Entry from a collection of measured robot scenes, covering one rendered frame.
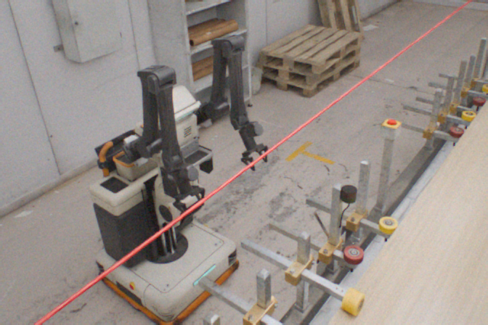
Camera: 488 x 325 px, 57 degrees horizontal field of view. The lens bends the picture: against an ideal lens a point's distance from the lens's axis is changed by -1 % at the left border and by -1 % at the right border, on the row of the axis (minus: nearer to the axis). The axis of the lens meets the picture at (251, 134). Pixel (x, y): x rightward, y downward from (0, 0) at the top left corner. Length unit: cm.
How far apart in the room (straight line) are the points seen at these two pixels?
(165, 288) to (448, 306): 150
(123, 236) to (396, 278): 146
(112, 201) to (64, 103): 166
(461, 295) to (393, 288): 24
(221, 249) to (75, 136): 185
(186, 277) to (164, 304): 20
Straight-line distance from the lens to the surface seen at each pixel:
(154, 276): 274
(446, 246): 206
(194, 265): 276
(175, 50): 420
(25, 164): 397
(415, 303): 181
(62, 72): 391
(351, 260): 191
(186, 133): 225
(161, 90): 174
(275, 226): 209
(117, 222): 256
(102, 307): 306
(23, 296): 333
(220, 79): 214
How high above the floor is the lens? 225
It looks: 30 degrees down
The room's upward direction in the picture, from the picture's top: 2 degrees counter-clockwise
